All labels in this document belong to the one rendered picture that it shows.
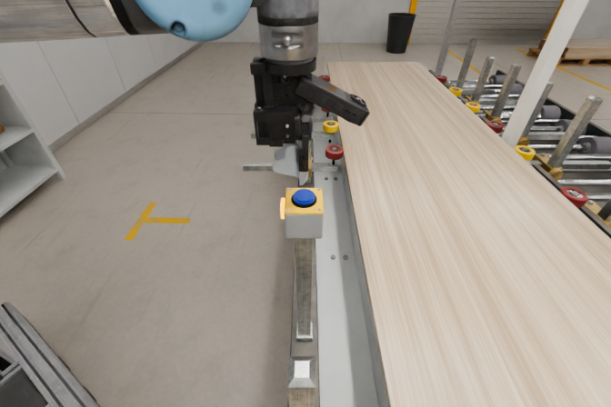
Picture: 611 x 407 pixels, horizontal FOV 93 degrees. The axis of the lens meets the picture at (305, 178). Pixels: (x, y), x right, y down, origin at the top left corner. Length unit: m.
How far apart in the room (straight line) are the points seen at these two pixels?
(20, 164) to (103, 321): 1.92
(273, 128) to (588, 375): 0.80
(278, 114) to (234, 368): 1.45
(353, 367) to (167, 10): 0.97
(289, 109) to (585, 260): 0.96
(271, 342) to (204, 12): 1.63
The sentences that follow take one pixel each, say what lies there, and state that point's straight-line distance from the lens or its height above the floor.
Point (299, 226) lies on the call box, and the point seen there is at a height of 1.19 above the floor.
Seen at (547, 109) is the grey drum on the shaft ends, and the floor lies 0.85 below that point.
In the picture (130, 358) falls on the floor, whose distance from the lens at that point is 1.90.
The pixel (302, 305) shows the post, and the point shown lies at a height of 0.88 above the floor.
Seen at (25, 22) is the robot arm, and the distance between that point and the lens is 0.26.
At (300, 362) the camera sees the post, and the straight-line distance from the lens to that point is 0.43.
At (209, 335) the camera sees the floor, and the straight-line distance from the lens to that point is 1.80.
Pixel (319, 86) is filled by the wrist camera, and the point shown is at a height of 1.44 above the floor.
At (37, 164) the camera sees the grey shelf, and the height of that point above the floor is 0.14.
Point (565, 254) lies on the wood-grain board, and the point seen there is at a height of 0.90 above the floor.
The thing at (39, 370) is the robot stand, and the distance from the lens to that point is 1.80.
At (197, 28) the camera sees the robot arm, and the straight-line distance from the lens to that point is 0.21.
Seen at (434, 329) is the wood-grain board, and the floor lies 0.90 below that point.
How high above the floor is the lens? 1.57
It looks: 37 degrees down
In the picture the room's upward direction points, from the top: straight up
